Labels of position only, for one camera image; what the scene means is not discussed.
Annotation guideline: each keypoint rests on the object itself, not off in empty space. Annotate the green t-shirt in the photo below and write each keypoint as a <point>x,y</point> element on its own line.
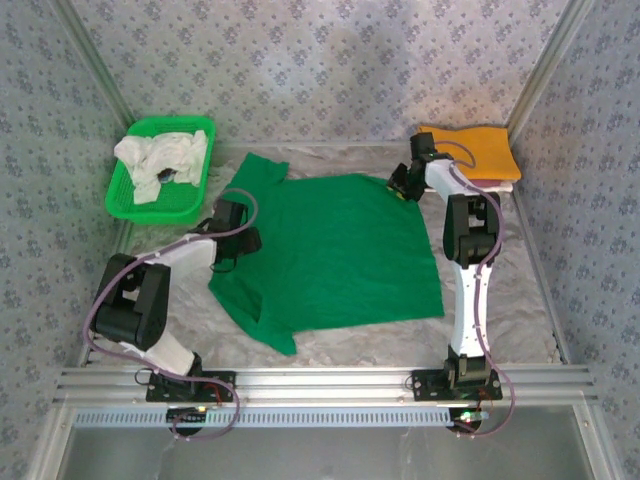
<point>325,250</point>

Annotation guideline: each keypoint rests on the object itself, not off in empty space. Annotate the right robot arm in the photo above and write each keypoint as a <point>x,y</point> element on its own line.
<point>467,310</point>

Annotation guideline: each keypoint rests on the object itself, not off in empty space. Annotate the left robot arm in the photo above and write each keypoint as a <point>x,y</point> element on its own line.
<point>187,256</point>

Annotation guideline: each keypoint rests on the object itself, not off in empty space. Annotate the green plastic laundry basket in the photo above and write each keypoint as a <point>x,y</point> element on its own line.
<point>185,211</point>

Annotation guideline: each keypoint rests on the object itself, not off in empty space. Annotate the folded orange t-shirt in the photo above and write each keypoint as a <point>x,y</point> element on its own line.
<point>475,150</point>

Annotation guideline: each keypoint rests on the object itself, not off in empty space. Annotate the folded maroon t-shirt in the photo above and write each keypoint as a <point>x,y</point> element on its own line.
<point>492,183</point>

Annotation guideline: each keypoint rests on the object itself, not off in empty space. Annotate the folded white t-shirt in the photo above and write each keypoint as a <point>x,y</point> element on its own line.
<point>500,189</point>

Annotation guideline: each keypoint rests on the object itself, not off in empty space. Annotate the crumpled white t-shirt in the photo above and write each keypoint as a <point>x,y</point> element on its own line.
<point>150,155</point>

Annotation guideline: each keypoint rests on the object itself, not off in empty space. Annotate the black controller board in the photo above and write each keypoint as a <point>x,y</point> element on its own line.
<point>187,415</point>
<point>467,420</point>

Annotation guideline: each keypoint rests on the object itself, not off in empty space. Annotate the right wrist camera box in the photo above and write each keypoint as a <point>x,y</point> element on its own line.
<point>398,176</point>

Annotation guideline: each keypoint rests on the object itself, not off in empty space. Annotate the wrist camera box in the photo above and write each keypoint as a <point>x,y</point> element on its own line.
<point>398,176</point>
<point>251,241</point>

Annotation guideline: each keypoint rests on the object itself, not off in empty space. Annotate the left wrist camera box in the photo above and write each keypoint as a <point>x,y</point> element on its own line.
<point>251,241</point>

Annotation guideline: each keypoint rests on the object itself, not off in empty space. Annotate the aluminium frame post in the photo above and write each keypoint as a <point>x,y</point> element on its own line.
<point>547,65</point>
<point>95,65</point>

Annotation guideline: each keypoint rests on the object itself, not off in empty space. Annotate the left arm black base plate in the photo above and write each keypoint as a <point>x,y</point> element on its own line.
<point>165,392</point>

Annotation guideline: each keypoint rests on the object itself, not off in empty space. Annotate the aluminium mounting rail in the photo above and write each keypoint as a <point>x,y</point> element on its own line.
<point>325,385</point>

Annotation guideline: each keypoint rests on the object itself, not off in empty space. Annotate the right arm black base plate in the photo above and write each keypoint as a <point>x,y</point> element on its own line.
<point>430,392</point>

